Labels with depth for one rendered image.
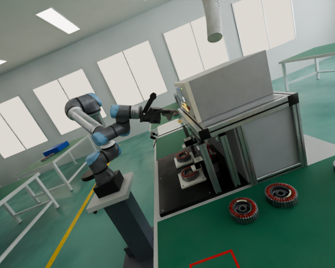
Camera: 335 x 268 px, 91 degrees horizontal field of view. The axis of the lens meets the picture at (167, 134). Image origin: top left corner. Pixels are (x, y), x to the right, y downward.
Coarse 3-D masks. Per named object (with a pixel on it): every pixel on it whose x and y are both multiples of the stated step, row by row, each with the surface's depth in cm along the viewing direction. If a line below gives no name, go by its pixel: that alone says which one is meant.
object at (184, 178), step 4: (188, 168) 103; (184, 172) 101; (188, 172) 101; (196, 172) 96; (184, 176) 97; (188, 176) 95; (192, 176) 94; (196, 176) 96; (184, 180) 98; (188, 180) 96
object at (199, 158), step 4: (200, 156) 99; (212, 156) 99; (192, 160) 99; (196, 160) 97; (200, 160) 96; (212, 160) 95; (216, 160) 95; (196, 164) 95; (204, 164) 95; (192, 168) 99; (196, 168) 95; (200, 168) 96
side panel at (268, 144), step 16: (288, 112) 71; (240, 128) 71; (256, 128) 72; (272, 128) 73; (288, 128) 73; (240, 144) 73; (256, 144) 75; (272, 144) 75; (288, 144) 76; (304, 144) 75; (256, 160) 77; (272, 160) 78; (288, 160) 78; (304, 160) 78; (256, 176) 80; (272, 176) 79
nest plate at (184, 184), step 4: (192, 172) 103; (200, 172) 100; (180, 176) 105; (200, 176) 97; (180, 180) 101; (192, 180) 96; (196, 180) 95; (200, 180) 93; (204, 180) 94; (184, 184) 96; (188, 184) 94; (192, 184) 94; (184, 188) 94
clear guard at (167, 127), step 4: (176, 120) 122; (184, 120) 113; (164, 124) 123; (168, 124) 119; (172, 124) 115; (176, 124) 111; (180, 124) 107; (184, 124) 104; (160, 128) 118; (164, 128) 114; (168, 128) 110; (172, 128) 107; (176, 128) 104; (156, 132) 117; (160, 132) 108; (164, 132) 105; (168, 132) 103; (156, 136) 109; (156, 140) 104
